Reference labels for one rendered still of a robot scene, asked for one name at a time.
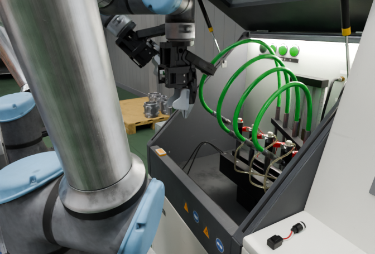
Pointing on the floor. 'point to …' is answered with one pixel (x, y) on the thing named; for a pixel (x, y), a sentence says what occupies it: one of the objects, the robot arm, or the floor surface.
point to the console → (350, 154)
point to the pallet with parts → (144, 111)
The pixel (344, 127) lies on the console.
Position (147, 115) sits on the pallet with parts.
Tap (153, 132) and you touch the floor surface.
